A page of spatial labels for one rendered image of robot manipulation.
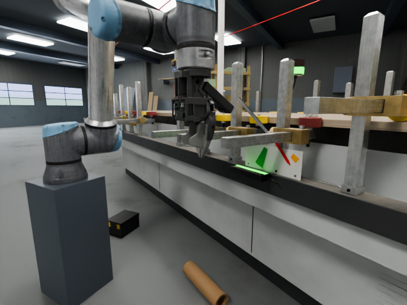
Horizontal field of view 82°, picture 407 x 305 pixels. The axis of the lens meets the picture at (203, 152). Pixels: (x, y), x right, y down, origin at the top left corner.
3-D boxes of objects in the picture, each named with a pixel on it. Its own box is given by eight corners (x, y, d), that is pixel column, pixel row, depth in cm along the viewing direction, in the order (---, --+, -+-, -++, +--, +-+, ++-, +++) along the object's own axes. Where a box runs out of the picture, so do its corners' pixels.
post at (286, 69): (280, 193, 87) (288, 57, 78) (272, 190, 90) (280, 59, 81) (285, 192, 89) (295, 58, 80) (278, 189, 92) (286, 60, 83)
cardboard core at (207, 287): (215, 298, 107) (182, 263, 132) (215, 313, 109) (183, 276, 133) (228, 291, 112) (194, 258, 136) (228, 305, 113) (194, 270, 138)
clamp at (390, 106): (398, 117, 55) (401, 94, 54) (338, 115, 66) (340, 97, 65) (407, 116, 58) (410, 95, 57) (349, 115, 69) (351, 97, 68)
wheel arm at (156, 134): (154, 140, 105) (153, 131, 104) (151, 139, 107) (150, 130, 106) (228, 134, 129) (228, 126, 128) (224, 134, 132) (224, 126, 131)
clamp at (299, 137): (300, 145, 77) (301, 129, 76) (268, 140, 88) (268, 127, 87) (309, 143, 80) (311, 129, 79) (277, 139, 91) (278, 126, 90)
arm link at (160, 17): (134, 14, 62) (157, -3, 53) (171, 23, 70) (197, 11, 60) (136, 51, 64) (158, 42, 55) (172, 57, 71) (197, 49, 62)
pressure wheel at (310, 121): (311, 149, 83) (314, 116, 81) (292, 146, 90) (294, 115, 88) (323, 147, 88) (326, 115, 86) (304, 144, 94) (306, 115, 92)
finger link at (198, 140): (185, 160, 59) (185, 122, 57) (205, 157, 62) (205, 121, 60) (192, 161, 56) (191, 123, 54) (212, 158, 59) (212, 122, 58)
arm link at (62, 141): (43, 158, 114) (38, 121, 111) (81, 154, 125) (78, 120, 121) (47, 164, 102) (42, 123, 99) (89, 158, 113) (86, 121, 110)
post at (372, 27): (355, 196, 66) (380, 8, 57) (342, 193, 68) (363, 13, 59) (361, 193, 68) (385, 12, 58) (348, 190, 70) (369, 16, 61)
